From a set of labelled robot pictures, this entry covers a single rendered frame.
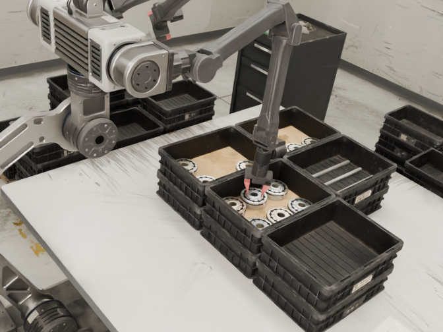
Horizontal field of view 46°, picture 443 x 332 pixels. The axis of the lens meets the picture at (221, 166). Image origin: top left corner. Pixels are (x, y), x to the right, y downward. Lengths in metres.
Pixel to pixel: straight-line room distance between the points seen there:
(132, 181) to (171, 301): 0.68
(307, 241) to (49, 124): 0.96
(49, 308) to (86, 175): 0.57
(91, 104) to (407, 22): 4.01
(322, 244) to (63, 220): 0.97
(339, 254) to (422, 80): 3.59
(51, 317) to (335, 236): 1.09
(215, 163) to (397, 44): 3.46
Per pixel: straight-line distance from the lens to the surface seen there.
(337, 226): 2.01
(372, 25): 5.50
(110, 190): 2.22
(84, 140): 1.69
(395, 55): 5.41
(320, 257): 1.85
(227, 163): 2.21
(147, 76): 1.40
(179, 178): 2.02
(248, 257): 1.82
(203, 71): 1.51
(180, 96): 3.48
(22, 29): 4.75
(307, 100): 3.83
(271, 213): 1.93
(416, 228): 2.37
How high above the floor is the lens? 2.03
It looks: 33 degrees down
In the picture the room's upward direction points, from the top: 8 degrees clockwise
